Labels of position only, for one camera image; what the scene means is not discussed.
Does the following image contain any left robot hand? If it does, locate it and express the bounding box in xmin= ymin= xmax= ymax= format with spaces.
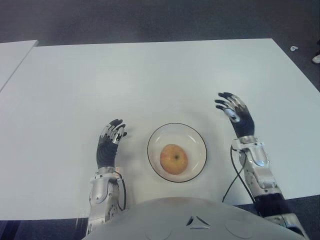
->
xmin=95 ymin=118 xmax=129 ymax=170

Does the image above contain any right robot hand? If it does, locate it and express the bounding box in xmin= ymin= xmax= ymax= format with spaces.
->
xmin=214 ymin=91 xmax=257 ymax=139

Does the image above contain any yellow-red apple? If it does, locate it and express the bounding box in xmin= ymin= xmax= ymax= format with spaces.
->
xmin=159 ymin=143 xmax=189 ymax=175

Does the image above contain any white plate with black rim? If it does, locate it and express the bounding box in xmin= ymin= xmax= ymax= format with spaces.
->
xmin=146 ymin=122 xmax=208 ymax=183

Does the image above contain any grey robot torso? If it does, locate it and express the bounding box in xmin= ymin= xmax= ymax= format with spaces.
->
xmin=81 ymin=196 xmax=305 ymax=240

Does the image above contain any adjoining white table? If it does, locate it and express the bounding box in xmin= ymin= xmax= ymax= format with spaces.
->
xmin=0 ymin=39 xmax=39 ymax=92

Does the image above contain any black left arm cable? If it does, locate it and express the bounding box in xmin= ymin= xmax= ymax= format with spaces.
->
xmin=115 ymin=171 xmax=127 ymax=211

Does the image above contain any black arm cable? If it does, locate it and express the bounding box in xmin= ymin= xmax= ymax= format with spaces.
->
xmin=115 ymin=171 xmax=127 ymax=211
xmin=221 ymin=146 xmax=256 ymax=204

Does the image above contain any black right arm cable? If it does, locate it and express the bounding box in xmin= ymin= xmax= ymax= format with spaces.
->
xmin=221 ymin=146 xmax=256 ymax=204

